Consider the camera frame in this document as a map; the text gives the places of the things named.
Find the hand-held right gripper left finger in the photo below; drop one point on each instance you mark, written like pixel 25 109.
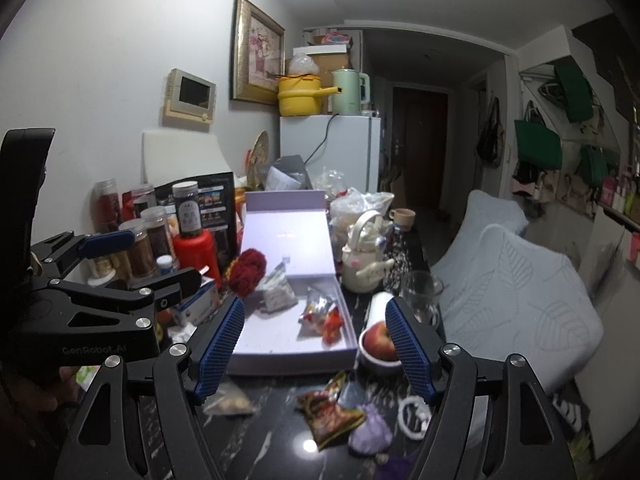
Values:
pixel 220 345

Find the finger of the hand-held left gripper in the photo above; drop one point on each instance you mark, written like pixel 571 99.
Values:
pixel 107 242
pixel 175 285

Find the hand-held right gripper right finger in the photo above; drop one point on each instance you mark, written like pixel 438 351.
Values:
pixel 407 345

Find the clear plastic snack bag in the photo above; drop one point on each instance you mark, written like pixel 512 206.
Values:
pixel 232 401

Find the red knitted scrunchie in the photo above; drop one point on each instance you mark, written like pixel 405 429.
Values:
pixel 247 270

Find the white printed snack packet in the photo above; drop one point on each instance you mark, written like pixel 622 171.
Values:
pixel 277 295

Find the red snack packet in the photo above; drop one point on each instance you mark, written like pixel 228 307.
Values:
pixel 332 327

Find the lavender organza pouch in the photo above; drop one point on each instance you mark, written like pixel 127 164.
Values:
pixel 370 430

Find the lavender gift box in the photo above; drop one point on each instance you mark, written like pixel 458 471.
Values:
pixel 285 240

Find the person's left hand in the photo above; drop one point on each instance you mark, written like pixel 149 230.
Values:
pixel 67 375

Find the small blue label bottle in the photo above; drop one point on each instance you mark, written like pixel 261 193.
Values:
pixel 165 264

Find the red apple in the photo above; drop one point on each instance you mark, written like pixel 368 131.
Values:
pixel 377 342

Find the blue white carton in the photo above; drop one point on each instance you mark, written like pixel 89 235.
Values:
pixel 200 302

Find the red bottle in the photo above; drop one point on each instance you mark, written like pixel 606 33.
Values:
pixel 197 257

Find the crumpled white tissue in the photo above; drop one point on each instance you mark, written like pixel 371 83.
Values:
pixel 182 332

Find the white paper roll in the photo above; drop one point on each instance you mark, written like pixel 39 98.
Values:
pixel 377 310

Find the cluster of clear food jars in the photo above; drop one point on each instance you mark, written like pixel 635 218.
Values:
pixel 157 232

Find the clear glass mug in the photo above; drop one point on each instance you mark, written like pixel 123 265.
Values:
pixel 417 295

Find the green white packet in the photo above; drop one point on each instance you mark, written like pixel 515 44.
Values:
pixel 87 377

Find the white ceramic teapot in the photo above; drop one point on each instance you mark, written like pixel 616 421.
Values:
pixel 362 270

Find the black printed pouch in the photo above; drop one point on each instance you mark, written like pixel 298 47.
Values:
pixel 215 205

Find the white cutting board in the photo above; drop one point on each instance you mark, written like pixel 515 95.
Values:
pixel 180 152

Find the large leaf embossed cushion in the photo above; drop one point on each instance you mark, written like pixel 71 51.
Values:
pixel 525 300

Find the beige cup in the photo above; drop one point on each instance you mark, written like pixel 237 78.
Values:
pixel 404 219

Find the plastic bag of food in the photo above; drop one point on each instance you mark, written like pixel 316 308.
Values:
pixel 355 205

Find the small leaf embossed cushion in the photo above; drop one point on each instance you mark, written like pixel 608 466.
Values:
pixel 487 215

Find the woven fan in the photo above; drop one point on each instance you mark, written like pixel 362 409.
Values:
pixel 260 155

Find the grey paper box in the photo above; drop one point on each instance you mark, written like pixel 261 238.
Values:
pixel 290 165

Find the black white striped object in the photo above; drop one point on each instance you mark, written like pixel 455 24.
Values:
pixel 567 410

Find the crinkled clear plastic bag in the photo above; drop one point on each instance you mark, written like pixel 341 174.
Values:
pixel 331 180

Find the dark brown door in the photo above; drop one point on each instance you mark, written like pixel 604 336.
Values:
pixel 420 150

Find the white cabinet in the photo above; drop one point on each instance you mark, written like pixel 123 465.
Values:
pixel 607 310

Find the white fridge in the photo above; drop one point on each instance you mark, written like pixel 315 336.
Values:
pixel 350 150

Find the black hanging bag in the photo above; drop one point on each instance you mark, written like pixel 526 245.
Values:
pixel 490 142

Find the yellow pot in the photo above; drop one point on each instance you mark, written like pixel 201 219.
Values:
pixel 297 97

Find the beige printed tote bag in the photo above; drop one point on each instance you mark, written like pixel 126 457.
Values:
pixel 570 187

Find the green tote bag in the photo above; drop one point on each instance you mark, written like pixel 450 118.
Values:
pixel 572 92
pixel 594 167
pixel 537 145

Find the gold framed picture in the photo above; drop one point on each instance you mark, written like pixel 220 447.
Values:
pixel 260 52

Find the pink cloth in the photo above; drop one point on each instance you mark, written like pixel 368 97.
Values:
pixel 635 247

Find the green electric kettle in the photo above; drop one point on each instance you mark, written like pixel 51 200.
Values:
pixel 347 92

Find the row of cosmetic bottles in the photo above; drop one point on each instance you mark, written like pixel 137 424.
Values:
pixel 620 192

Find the cardboard box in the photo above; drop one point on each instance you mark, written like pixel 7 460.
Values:
pixel 330 62

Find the beige wall intercom panel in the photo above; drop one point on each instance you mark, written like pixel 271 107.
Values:
pixel 192 92

